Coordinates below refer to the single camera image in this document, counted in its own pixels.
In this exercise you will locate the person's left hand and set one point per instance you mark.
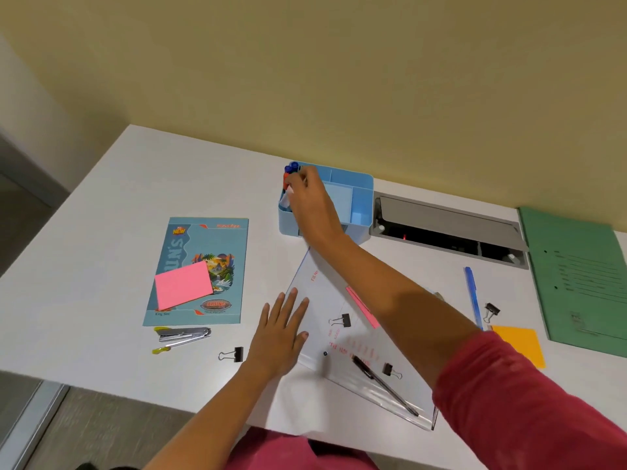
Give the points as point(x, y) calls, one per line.
point(274, 345)

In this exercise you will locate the person's right hand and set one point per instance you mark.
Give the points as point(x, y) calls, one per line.
point(313, 210)

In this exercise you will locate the person's left little finger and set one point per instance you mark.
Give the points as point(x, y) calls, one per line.
point(264, 318)

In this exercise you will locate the person's right fingers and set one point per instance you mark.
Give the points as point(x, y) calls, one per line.
point(304, 178)

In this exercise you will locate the person's left thumb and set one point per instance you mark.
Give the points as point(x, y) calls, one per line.
point(301, 339)

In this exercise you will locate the person's left middle finger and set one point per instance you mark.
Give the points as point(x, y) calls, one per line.
point(289, 307)

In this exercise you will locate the blue capped marker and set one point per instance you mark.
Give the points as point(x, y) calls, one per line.
point(293, 167)

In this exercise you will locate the person's left forearm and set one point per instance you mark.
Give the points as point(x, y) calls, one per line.
point(215, 420)

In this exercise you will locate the person's right forearm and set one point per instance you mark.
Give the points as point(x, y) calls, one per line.
point(392, 303)

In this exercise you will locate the red capped marker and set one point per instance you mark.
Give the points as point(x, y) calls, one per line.
point(285, 181)

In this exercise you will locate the clear plastic file folder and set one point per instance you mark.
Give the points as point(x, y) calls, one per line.
point(333, 298)

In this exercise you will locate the black binder clip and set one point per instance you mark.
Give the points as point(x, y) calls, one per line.
point(388, 370)
point(344, 320)
point(491, 309)
point(235, 354)

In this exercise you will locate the light blue desk organizer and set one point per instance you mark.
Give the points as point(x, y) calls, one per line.
point(355, 210)

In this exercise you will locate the pink sticky note strip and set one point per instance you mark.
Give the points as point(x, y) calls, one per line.
point(365, 313)

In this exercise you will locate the silver stapler with yellow ends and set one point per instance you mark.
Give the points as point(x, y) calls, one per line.
point(183, 335)

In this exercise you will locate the black pen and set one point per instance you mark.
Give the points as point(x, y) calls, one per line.
point(377, 379)

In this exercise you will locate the pink sticky note pad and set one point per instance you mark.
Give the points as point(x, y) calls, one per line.
point(183, 286)

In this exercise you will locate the light blue illustrated notebook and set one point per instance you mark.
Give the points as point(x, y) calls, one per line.
point(196, 239)

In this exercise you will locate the blue pen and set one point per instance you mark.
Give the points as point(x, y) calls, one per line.
point(472, 293)

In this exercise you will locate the orange sticky note pad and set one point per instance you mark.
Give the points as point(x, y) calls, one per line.
point(524, 345)

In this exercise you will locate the green paper file folder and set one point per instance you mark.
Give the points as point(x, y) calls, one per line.
point(578, 278)

